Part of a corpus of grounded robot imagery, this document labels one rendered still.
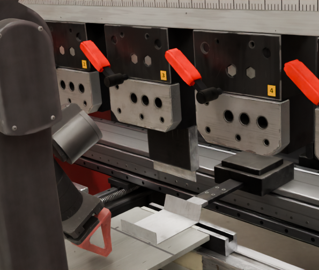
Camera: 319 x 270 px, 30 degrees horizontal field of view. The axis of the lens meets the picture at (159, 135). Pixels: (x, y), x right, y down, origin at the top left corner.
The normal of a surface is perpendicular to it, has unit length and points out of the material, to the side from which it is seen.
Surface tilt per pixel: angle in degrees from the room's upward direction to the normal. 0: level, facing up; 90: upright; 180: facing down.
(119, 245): 0
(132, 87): 90
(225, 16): 90
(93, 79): 90
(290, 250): 0
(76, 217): 28
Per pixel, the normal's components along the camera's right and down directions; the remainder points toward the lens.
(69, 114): 0.41, 0.04
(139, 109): -0.72, 0.26
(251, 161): -0.07, -0.95
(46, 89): 0.60, 0.23
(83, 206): -0.40, -0.71
